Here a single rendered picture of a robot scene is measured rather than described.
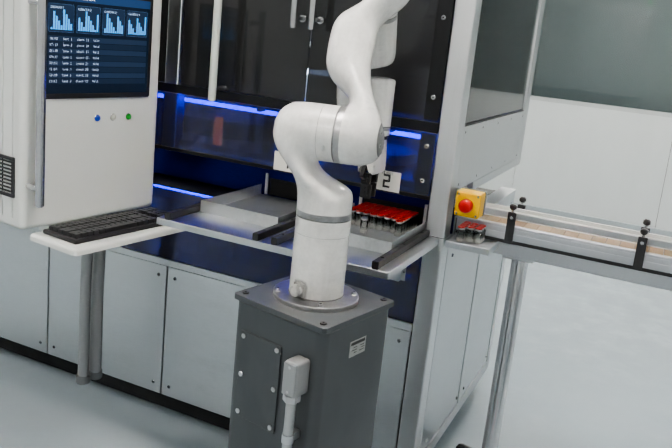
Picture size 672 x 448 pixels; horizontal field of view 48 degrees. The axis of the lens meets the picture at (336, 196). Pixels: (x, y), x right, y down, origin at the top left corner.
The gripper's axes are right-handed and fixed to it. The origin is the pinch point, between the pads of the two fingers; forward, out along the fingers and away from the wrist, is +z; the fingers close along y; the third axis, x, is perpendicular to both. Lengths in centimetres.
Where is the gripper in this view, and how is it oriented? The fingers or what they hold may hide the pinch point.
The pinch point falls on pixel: (368, 189)
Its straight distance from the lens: 211.2
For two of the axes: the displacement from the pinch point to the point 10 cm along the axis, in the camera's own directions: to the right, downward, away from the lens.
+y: 4.3, -1.5, 8.9
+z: -1.0, 9.7, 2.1
